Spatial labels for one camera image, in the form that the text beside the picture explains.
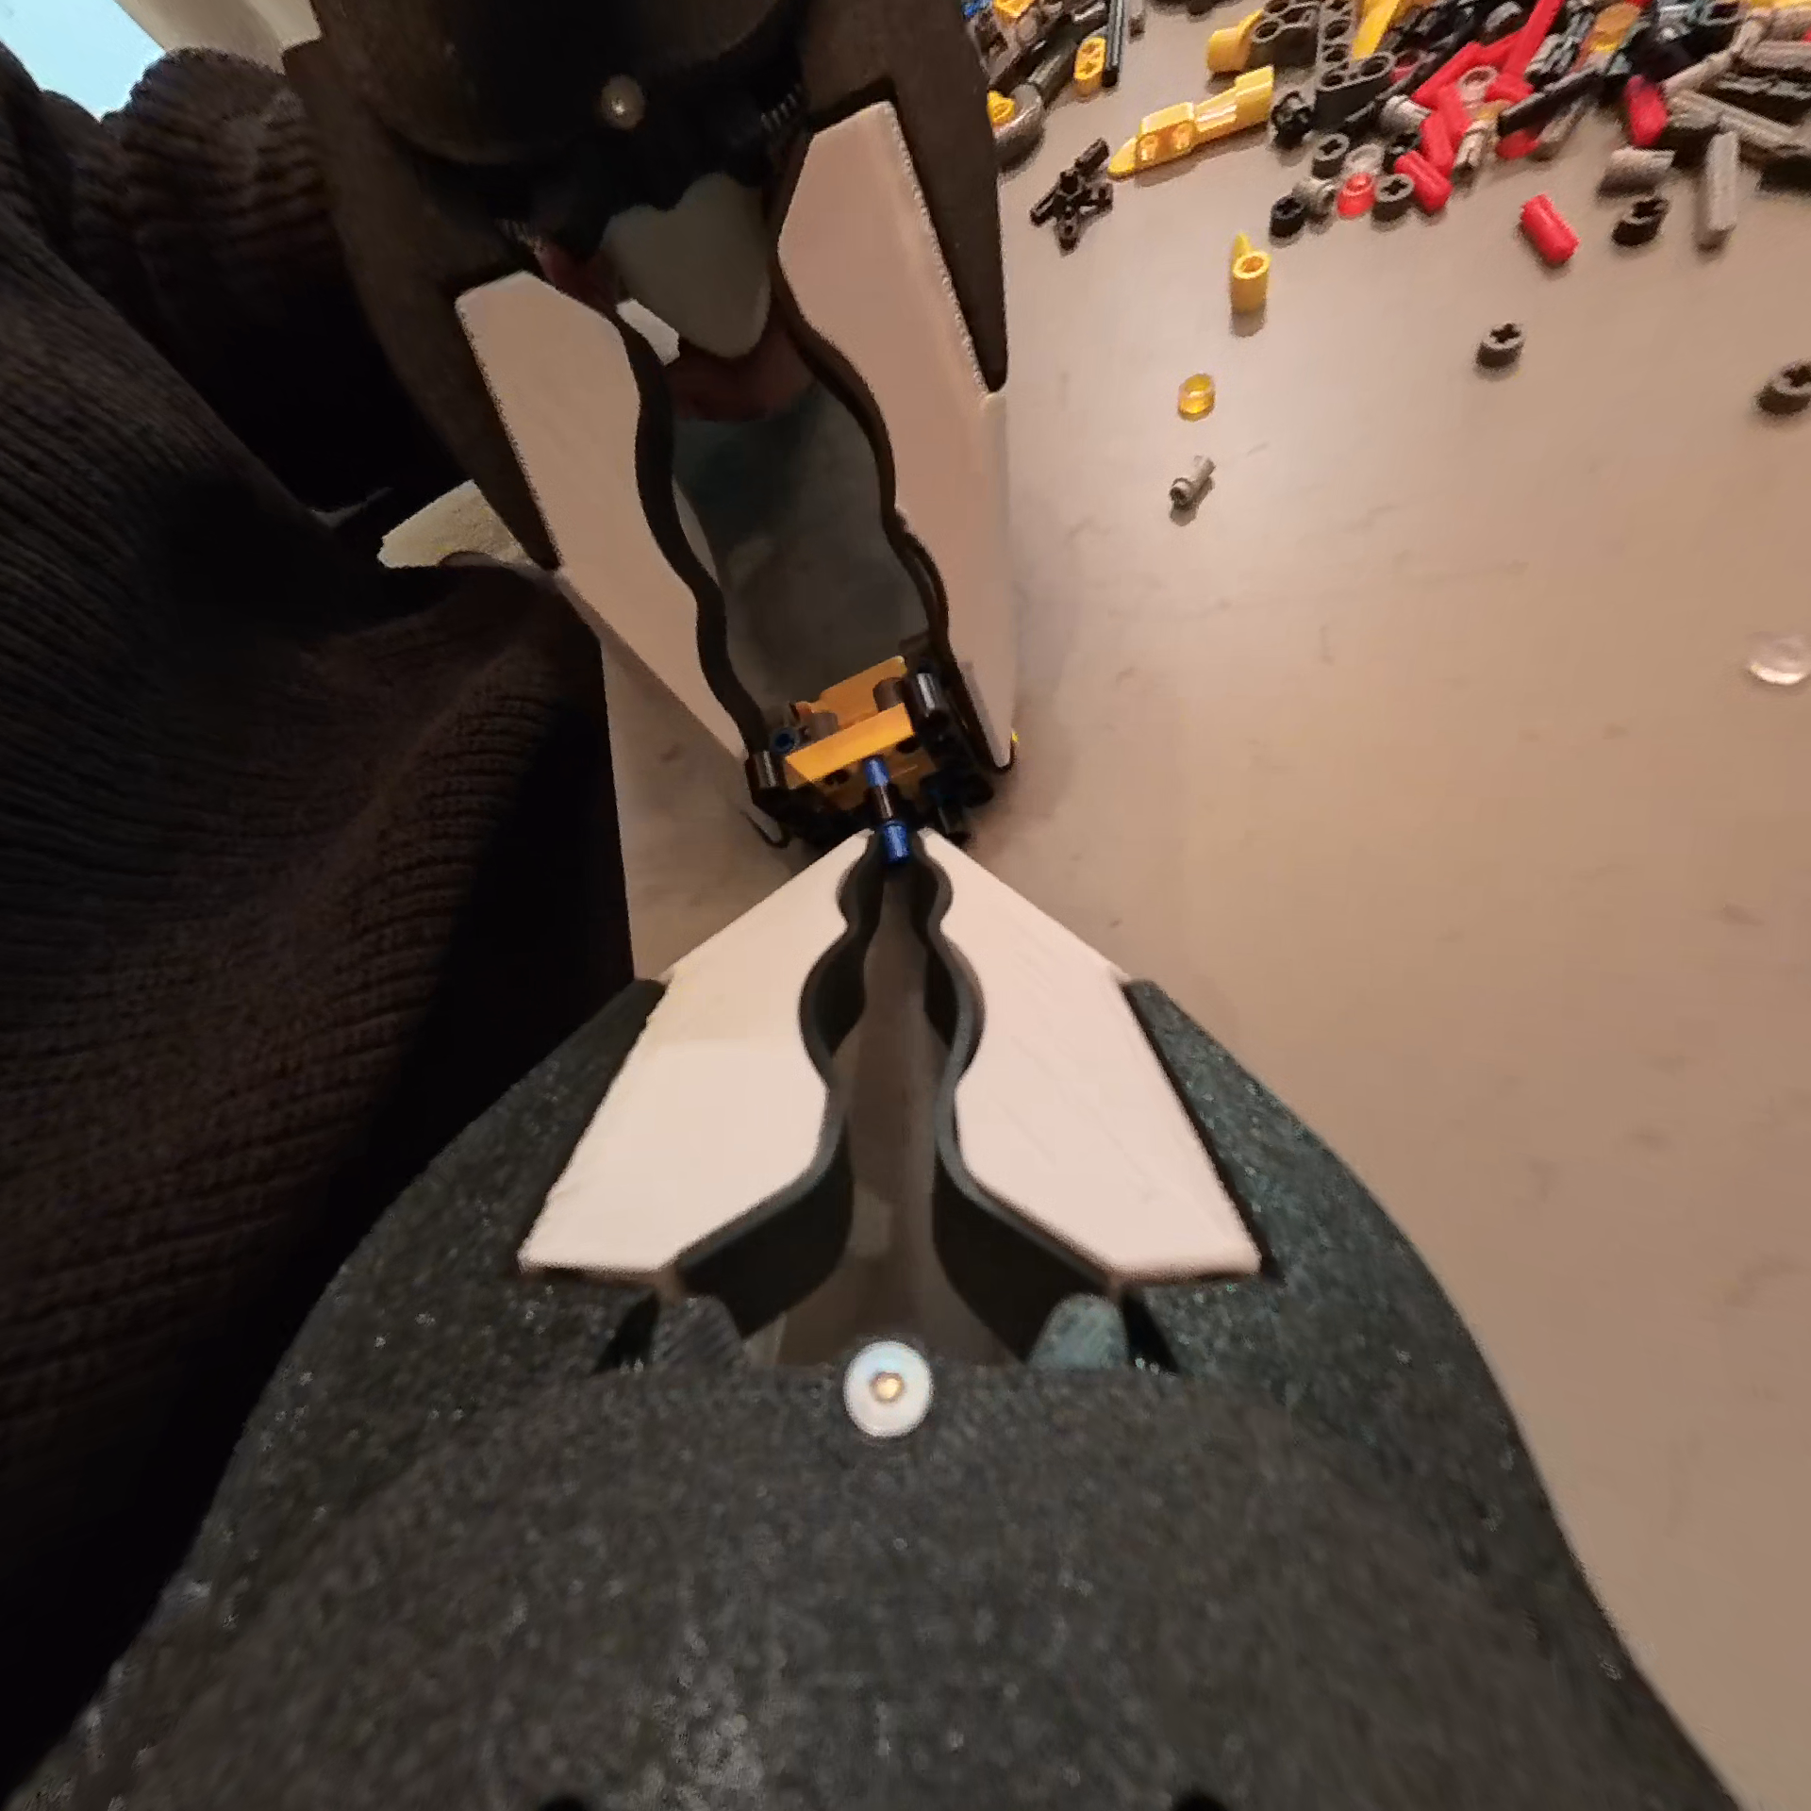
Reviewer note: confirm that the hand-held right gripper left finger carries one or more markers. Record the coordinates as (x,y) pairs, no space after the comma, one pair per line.
(693,1117)

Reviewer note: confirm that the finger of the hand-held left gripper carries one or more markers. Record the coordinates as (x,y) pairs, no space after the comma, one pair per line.
(581,438)
(907,312)

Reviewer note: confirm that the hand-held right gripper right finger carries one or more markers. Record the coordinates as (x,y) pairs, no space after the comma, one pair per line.
(1089,1132)

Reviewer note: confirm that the blue connector pin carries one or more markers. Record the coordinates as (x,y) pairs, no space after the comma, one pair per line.
(890,842)

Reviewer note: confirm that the small yellow toy brick assembly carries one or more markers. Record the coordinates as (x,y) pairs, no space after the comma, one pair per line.
(850,735)

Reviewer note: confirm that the pile of toy building pieces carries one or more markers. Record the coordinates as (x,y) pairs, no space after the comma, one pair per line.
(1485,99)

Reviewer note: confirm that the person's left hand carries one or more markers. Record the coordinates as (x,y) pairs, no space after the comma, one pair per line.
(735,389)

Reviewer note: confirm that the black cross connector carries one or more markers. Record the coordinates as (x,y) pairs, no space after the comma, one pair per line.
(1071,190)

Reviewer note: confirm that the orange round stud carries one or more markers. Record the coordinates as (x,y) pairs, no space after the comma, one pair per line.
(1198,398)

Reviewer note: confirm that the light grey toy pin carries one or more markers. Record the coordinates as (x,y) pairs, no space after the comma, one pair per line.
(1192,483)

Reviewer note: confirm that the yellow curved panel piece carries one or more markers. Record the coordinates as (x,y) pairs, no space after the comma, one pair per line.
(1189,126)

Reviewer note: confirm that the yellow tooth piece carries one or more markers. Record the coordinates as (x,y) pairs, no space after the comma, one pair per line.
(1248,276)

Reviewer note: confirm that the dark grey toy bush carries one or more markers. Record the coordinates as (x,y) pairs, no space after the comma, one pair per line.
(1785,387)
(1500,343)

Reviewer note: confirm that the red toy pin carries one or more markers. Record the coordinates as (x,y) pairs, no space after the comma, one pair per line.
(1548,227)

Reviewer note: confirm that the clear round stud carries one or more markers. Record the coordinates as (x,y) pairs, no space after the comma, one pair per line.
(1779,660)

